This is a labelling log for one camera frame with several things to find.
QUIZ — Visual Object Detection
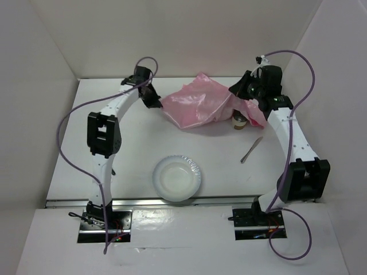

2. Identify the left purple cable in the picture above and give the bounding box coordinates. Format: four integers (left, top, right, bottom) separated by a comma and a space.
57, 57, 159, 255

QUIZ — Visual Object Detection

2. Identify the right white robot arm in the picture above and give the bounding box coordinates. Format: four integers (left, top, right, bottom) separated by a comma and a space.
229, 65, 330, 225

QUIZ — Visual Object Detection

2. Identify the white ceramic bowl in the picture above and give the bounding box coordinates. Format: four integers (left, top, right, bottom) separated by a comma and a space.
152, 155, 202, 202

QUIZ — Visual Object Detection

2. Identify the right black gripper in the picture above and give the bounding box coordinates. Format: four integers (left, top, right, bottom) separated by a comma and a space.
229, 70, 266, 100

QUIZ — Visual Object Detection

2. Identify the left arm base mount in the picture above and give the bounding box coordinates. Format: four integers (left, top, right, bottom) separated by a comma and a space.
68, 210, 132, 243

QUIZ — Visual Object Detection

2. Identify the aluminium right side rail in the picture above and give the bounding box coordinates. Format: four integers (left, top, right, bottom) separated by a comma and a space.
267, 95, 317, 201

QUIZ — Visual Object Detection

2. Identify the aluminium front rail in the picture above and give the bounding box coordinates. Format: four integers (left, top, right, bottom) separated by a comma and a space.
45, 194, 313, 214

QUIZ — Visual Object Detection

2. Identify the pink satin cloth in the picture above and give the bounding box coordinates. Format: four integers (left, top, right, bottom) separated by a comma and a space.
161, 73, 267, 129

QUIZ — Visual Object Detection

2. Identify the silver table knife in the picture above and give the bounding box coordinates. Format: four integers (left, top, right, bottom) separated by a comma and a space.
240, 136, 263, 164

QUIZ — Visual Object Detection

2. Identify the brown paper cup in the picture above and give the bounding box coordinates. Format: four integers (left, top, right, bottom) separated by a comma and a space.
232, 110, 248, 130

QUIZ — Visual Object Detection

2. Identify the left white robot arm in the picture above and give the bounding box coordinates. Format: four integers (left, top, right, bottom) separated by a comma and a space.
87, 66, 162, 229

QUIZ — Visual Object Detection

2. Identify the aluminium rail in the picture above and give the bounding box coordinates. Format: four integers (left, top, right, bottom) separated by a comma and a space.
45, 194, 313, 214
267, 95, 317, 201

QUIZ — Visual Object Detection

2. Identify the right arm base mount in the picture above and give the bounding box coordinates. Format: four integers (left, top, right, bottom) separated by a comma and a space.
227, 209, 287, 241

